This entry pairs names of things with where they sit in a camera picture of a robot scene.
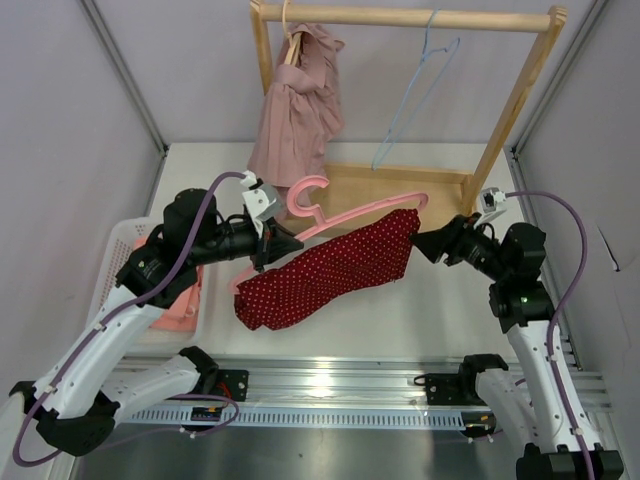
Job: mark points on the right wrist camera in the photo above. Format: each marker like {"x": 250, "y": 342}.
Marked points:
{"x": 492, "y": 202}

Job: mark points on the white plastic basket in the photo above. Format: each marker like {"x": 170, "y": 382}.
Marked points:
{"x": 126, "y": 236}

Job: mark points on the salmon pink cloth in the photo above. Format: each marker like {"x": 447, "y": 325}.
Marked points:
{"x": 182, "y": 314}

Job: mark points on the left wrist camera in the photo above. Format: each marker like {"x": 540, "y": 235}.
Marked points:
{"x": 262, "y": 201}

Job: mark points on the wooden clothes rack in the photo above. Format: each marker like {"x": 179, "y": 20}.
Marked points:
{"x": 452, "y": 174}

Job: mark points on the beige plastic hanger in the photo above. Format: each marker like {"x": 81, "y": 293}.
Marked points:
{"x": 294, "y": 39}

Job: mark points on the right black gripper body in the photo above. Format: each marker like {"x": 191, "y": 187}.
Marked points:
{"x": 471, "y": 246}

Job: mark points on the red polka dot cloth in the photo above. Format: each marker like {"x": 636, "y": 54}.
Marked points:
{"x": 367, "y": 257}

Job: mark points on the pink skirt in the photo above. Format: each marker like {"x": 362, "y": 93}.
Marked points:
{"x": 301, "y": 112}

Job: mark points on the pink plastic hanger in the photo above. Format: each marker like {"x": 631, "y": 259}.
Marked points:
{"x": 360, "y": 212}

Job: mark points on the aluminium mounting rail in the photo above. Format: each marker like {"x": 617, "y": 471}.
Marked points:
{"x": 326, "y": 393}

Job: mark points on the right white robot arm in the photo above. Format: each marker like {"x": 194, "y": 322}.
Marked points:
{"x": 547, "y": 420}

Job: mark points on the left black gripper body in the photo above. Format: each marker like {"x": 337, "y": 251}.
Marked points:
{"x": 234, "y": 240}

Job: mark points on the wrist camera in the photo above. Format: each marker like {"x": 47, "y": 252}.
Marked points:
{"x": 492, "y": 202}
{"x": 262, "y": 201}

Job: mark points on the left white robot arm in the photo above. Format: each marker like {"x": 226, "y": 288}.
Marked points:
{"x": 76, "y": 405}

